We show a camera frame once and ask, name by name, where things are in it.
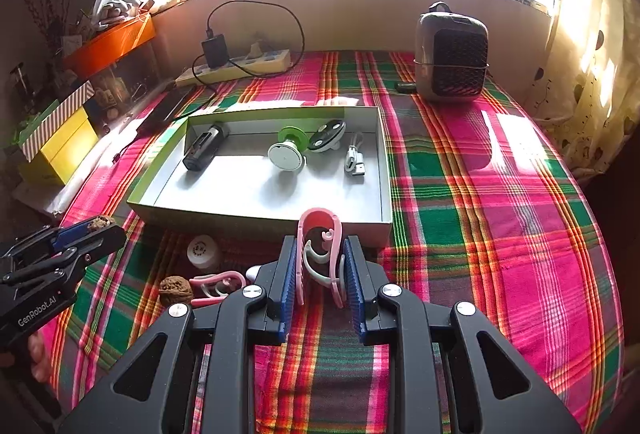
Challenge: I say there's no green white cardboard box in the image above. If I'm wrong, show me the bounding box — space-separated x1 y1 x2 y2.
126 105 395 249

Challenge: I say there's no green white suction holder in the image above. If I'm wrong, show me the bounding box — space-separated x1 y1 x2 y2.
267 126 317 173

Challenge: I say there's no white power strip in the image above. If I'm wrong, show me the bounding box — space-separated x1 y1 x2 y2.
175 48 292 87

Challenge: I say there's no white round cap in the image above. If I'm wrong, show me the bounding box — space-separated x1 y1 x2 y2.
186 235 223 272

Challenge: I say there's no black charger adapter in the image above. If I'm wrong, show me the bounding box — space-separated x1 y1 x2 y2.
201 36 230 69

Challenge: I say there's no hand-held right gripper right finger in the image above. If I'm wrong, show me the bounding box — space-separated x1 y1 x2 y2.
342 235 583 434

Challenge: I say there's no white usb cable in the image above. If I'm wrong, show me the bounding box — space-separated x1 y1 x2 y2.
343 131 368 178

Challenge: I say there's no plaid cloth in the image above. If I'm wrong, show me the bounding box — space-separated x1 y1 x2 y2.
42 50 626 434

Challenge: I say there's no black charger cable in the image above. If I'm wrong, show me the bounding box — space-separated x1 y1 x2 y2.
192 1 306 87

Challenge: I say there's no person's left hand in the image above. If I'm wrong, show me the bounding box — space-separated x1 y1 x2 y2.
27 331 53 382

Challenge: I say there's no yellow box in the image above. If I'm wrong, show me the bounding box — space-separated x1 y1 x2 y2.
19 106 99 187

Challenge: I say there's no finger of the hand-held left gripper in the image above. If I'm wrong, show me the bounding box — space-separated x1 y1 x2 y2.
0 224 127 287
0 220 108 275

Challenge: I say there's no black rectangular device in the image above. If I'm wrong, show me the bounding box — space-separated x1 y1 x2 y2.
181 124 230 172

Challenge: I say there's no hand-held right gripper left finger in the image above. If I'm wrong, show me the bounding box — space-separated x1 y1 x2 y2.
60 235 301 434

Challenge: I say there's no orange box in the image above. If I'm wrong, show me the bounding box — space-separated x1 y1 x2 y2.
62 12 157 77

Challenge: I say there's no black oval device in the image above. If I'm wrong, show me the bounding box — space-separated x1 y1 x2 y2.
306 119 347 153

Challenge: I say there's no pink plastic clip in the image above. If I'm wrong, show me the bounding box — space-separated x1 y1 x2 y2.
189 270 248 307

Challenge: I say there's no striped box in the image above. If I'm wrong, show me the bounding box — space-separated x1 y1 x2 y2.
20 81 96 163

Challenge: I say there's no beige space heater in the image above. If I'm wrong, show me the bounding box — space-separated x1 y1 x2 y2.
412 1 490 102

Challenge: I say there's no black flat phone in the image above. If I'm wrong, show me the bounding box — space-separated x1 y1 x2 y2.
135 85 193 137

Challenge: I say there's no patterned cream curtain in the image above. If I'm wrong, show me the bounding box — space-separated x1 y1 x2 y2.
530 0 640 179

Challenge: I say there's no pink green plastic hook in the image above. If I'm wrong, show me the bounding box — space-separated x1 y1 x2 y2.
296 208 347 309

